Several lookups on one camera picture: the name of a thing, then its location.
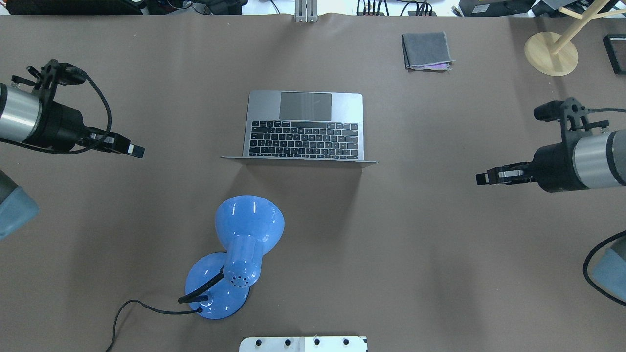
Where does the black lamp power cable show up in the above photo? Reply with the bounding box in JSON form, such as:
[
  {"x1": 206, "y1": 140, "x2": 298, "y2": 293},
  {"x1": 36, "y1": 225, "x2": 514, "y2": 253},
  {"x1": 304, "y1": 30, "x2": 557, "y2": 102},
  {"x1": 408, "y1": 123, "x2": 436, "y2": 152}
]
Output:
[{"x1": 105, "y1": 299, "x2": 203, "y2": 352}]

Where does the silver aluminium profile mount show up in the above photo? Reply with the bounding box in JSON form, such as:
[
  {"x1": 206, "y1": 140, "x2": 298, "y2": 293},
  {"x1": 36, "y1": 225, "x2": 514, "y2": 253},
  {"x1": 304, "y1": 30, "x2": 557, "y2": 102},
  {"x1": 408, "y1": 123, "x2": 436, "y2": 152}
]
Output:
[{"x1": 294, "y1": 0, "x2": 319, "y2": 23}]

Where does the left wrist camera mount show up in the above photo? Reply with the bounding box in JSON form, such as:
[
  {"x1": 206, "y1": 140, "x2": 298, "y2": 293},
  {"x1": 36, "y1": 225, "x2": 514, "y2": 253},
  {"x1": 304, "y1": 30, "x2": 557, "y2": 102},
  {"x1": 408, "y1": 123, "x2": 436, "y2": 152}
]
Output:
[{"x1": 11, "y1": 59, "x2": 87, "y2": 105}]

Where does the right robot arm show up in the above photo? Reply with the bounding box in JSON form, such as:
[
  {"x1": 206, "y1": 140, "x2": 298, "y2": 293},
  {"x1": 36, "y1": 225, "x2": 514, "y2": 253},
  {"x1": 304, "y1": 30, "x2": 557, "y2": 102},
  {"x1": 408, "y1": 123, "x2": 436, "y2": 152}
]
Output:
[{"x1": 476, "y1": 130, "x2": 625, "y2": 306}]

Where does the wooden stand with round base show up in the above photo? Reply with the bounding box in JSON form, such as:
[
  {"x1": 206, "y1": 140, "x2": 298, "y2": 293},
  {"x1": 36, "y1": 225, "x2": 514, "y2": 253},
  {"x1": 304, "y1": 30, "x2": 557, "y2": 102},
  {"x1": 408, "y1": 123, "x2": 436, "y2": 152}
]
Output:
[{"x1": 524, "y1": 0, "x2": 626, "y2": 77}]

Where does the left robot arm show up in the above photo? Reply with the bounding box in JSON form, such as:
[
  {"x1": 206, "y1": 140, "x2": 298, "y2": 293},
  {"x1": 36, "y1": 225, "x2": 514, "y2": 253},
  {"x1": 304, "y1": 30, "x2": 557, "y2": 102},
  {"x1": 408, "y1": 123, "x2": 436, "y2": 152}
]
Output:
[{"x1": 0, "y1": 83, "x2": 145, "y2": 239}]

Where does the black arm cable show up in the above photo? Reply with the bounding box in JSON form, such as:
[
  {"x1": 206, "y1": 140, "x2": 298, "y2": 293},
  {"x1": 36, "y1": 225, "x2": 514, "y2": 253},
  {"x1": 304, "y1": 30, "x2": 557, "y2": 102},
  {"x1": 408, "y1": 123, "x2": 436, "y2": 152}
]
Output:
[
  {"x1": 64, "y1": 68, "x2": 113, "y2": 147},
  {"x1": 582, "y1": 230, "x2": 626, "y2": 308}
]

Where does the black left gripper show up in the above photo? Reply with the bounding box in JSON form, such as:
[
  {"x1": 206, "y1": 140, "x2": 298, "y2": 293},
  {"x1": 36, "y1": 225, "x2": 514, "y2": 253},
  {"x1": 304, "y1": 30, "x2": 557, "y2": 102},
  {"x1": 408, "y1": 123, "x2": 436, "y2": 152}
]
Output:
[{"x1": 33, "y1": 102, "x2": 145, "y2": 158}]

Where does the black power strip with cables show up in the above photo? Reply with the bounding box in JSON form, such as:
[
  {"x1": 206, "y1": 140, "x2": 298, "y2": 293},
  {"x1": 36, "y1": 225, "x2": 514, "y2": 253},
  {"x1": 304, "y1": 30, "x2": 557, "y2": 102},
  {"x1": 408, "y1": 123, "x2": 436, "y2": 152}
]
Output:
[{"x1": 354, "y1": 0, "x2": 436, "y2": 17}]

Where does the folded grey cloth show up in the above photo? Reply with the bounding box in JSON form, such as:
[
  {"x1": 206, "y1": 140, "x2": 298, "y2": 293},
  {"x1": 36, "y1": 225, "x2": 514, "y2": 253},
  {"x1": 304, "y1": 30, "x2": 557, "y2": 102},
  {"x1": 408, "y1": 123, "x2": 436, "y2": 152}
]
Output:
[{"x1": 401, "y1": 31, "x2": 454, "y2": 71}]

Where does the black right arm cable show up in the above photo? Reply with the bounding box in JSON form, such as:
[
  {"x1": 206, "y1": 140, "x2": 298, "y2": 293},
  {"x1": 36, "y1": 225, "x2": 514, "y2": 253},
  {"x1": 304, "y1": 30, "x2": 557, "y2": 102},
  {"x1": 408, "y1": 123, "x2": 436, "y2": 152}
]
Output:
[{"x1": 582, "y1": 230, "x2": 626, "y2": 308}]

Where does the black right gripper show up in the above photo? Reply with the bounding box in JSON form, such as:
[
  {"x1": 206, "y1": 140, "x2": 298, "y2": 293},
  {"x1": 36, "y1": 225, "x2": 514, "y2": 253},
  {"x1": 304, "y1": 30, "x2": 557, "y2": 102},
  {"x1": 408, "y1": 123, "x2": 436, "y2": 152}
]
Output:
[{"x1": 476, "y1": 143, "x2": 582, "y2": 193}]

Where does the black tray at right edge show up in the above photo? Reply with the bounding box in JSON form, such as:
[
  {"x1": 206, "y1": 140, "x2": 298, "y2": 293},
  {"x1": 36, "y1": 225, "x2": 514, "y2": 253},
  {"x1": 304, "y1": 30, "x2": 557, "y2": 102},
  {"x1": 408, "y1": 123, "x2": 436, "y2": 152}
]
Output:
[{"x1": 603, "y1": 34, "x2": 626, "y2": 75}]

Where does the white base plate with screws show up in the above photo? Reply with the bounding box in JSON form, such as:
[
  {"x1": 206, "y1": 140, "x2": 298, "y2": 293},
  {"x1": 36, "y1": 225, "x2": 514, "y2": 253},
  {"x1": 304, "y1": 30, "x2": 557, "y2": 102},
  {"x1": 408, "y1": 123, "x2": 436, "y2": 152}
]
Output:
[{"x1": 239, "y1": 336, "x2": 369, "y2": 352}]

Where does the brown table mat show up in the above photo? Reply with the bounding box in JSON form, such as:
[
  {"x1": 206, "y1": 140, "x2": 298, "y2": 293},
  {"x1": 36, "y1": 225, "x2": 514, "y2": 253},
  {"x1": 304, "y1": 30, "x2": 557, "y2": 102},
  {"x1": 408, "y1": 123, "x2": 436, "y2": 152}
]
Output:
[{"x1": 0, "y1": 13, "x2": 626, "y2": 352}]

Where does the blue desk lamp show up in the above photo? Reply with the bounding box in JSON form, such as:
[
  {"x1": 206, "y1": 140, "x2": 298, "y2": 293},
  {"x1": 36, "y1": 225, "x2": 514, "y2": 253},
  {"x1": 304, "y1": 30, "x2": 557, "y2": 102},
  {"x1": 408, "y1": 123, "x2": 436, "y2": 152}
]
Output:
[{"x1": 178, "y1": 195, "x2": 285, "y2": 319}]

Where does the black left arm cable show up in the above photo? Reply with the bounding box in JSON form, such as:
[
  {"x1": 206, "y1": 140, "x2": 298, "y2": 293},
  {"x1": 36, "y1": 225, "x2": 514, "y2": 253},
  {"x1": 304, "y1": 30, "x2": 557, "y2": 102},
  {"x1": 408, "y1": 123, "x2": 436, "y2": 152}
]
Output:
[{"x1": 64, "y1": 68, "x2": 113, "y2": 147}]

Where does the grey laptop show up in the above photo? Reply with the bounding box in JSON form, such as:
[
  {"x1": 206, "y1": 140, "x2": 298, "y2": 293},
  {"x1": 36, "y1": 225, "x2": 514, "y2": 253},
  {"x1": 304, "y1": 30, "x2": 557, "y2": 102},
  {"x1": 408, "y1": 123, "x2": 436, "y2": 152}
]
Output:
[{"x1": 232, "y1": 90, "x2": 373, "y2": 168}]

